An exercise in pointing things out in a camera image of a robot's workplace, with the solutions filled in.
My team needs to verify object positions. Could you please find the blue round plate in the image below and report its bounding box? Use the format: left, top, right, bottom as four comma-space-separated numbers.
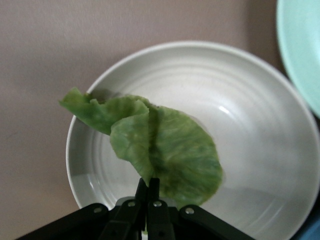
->
297, 217, 320, 240

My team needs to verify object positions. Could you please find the green lettuce leaf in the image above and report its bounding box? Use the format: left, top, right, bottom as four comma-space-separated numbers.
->
58, 86, 224, 207

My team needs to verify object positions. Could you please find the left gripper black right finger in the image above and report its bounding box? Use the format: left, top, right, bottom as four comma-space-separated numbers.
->
147, 177, 176, 240

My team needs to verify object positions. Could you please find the mint green round plate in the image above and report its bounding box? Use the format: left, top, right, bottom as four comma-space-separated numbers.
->
276, 0, 320, 120

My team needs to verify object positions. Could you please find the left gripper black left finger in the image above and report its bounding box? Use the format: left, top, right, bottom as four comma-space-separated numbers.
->
104, 177, 149, 240

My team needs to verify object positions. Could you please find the beige round plate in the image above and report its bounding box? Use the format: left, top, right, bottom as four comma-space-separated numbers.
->
65, 41, 320, 240

